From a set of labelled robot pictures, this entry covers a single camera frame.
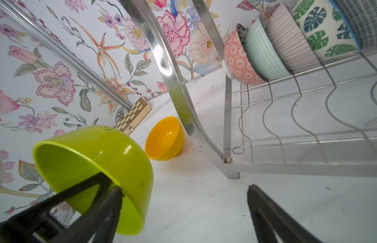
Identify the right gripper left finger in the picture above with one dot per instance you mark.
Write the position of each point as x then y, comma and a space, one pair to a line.
98, 224

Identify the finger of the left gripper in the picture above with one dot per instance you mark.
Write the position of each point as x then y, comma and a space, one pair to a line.
41, 210

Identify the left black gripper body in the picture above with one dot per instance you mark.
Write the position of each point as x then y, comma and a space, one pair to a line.
12, 232

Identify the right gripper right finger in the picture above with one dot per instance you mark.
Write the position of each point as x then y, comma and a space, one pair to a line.
270, 221

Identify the lime green plastic bowl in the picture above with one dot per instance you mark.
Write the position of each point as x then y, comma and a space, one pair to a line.
66, 160

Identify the orange yellow plastic bowl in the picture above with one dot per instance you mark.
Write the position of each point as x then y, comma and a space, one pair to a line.
165, 140

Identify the two-tier steel dish rack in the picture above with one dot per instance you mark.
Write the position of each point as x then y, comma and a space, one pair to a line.
352, 157

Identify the pale green ceramic bowl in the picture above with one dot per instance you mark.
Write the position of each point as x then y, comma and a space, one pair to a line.
262, 55

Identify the pink striped ceramic bowl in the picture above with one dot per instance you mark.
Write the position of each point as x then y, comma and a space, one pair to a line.
289, 42

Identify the green leaf pattern bowl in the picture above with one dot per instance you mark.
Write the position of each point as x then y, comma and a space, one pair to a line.
326, 29

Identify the dark blue floral bowl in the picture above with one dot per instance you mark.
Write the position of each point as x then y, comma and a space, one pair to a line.
362, 18

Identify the wooden chess board box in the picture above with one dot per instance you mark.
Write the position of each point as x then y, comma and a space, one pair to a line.
127, 122

